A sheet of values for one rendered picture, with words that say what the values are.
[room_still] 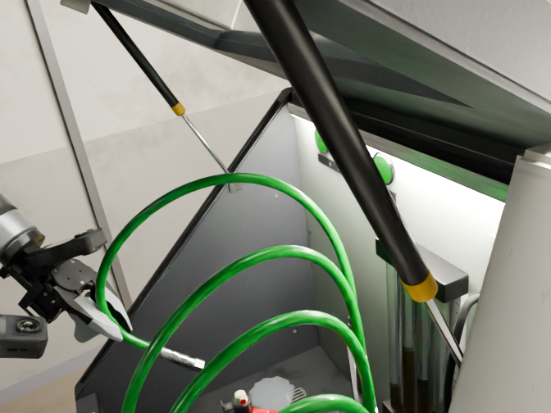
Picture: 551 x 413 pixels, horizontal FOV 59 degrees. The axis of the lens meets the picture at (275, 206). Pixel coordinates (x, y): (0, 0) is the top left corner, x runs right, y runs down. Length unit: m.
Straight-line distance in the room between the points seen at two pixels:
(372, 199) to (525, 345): 0.11
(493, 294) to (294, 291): 0.83
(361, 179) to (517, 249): 0.09
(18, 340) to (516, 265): 0.47
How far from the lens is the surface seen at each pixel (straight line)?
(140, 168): 2.39
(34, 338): 0.58
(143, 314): 1.01
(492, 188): 0.53
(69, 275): 0.79
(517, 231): 0.29
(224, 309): 1.05
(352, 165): 0.24
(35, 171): 2.30
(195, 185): 0.65
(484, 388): 0.33
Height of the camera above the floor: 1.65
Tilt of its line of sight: 25 degrees down
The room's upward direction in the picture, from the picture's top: 8 degrees counter-clockwise
